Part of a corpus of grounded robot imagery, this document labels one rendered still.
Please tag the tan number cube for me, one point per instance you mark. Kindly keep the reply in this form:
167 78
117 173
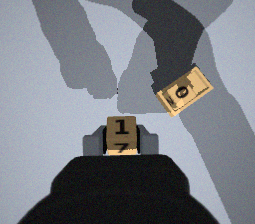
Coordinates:
121 135
179 94

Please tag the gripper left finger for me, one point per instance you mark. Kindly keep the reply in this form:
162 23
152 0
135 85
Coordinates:
95 144

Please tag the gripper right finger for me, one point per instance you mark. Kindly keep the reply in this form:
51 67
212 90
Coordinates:
146 143

